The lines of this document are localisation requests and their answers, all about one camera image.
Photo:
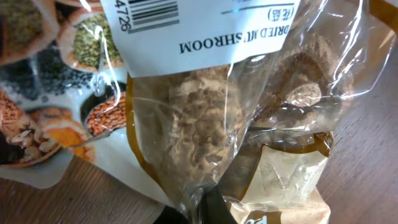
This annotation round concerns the beige white-contents pantry pouch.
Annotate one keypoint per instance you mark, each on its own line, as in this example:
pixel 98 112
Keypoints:
pixel 63 95

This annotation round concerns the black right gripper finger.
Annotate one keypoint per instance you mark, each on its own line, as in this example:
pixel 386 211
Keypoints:
pixel 211 210

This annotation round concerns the beige dried mushroom pouch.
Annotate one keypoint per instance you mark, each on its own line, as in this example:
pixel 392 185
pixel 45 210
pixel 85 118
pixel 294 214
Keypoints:
pixel 202 73

